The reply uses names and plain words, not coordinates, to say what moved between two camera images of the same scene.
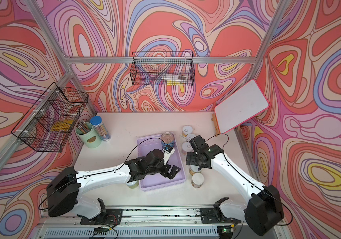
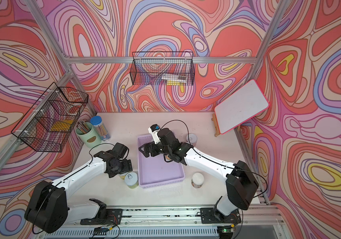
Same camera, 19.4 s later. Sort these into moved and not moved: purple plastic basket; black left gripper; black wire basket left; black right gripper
Moved: black right gripper; black left gripper
Not moved: black wire basket left; purple plastic basket
